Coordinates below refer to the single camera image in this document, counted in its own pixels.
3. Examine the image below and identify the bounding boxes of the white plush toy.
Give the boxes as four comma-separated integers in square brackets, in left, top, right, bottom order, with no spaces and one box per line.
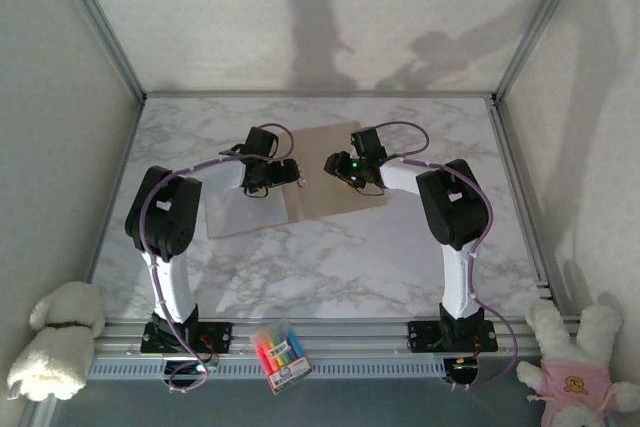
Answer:
[7,280,107,402]

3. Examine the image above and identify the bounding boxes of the brown paper folder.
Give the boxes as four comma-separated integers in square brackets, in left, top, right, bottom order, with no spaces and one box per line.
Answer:
[204,120,391,240]

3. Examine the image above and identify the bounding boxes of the pack of coloured highlighters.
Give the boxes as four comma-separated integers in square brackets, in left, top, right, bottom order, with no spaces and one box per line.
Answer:
[249,317,314,397]

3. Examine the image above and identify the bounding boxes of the aluminium frame post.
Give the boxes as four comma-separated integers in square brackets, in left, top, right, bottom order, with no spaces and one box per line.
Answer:
[47,0,147,102]
[492,0,592,103]

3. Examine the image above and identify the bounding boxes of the white plush rabbit pink outfit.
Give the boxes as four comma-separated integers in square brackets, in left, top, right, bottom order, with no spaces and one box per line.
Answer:
[516,290,640,427]

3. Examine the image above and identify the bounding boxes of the white paper sheet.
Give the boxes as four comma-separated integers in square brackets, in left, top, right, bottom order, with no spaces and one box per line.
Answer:
[206,180,292,237]

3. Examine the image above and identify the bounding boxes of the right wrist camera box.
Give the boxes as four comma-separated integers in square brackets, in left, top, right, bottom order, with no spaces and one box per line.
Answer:
[350,126,387,162]

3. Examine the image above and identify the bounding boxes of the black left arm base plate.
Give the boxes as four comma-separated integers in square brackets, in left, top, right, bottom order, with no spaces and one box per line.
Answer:
[140,321,234,355]

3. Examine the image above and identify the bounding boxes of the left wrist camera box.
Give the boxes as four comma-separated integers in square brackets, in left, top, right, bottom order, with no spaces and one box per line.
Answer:
[243,126,280,159]

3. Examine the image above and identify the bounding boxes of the aluminium table edge rail long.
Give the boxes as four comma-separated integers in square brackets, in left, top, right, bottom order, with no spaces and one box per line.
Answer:
[142,90,497,100]

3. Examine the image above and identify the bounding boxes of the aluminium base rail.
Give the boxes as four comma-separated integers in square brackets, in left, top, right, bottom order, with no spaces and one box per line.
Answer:
[92,314,584,363]

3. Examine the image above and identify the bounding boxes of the aluminium table side rail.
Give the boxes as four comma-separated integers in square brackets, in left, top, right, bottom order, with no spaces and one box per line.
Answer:
[84,99,146,288]
[484,96,556,298]

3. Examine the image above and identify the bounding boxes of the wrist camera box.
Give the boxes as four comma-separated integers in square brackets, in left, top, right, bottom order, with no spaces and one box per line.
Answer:
[243,126,280,159]
[350,126,387,162]

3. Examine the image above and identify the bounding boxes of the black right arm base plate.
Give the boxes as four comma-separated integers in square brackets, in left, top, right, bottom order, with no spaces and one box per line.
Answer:
[407,319,500,353]

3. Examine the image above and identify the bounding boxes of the grey slotted cable duct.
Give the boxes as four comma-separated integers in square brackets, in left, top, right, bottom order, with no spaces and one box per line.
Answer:
[87,357,449,381]

